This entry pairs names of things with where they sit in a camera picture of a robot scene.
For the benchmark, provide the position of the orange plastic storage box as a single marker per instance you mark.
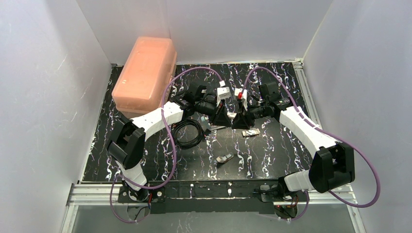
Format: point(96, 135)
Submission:
point(144, 78)

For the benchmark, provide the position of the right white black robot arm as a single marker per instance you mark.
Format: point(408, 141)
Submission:
point(332, 161)

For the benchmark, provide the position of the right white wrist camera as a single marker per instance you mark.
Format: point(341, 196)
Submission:
point(241, 97)

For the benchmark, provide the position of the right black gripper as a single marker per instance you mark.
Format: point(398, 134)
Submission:
point(245, 113)

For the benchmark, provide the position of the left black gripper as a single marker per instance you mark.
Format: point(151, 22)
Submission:
point(217, 111)

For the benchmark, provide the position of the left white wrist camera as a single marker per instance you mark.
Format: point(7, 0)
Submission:
point(222, 93)

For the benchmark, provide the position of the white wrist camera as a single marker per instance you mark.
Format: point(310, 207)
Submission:
point(222, 93)
point(241, 97)

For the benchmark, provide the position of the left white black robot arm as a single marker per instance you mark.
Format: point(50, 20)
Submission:
point(127, 141)

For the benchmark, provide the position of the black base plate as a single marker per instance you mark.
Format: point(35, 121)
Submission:
point(262, 196)

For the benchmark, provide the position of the aluminium frame rail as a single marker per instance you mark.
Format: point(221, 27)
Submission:
point(94, 207)

